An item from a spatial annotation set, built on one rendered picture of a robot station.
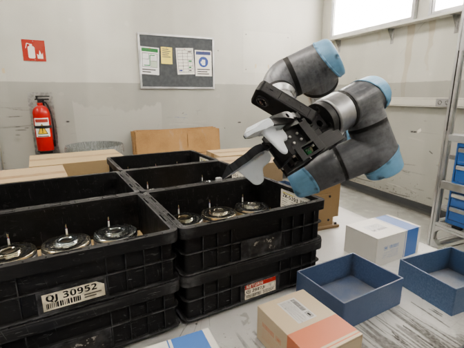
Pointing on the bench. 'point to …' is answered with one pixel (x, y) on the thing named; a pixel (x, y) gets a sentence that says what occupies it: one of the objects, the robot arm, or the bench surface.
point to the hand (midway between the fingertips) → (228, 156)
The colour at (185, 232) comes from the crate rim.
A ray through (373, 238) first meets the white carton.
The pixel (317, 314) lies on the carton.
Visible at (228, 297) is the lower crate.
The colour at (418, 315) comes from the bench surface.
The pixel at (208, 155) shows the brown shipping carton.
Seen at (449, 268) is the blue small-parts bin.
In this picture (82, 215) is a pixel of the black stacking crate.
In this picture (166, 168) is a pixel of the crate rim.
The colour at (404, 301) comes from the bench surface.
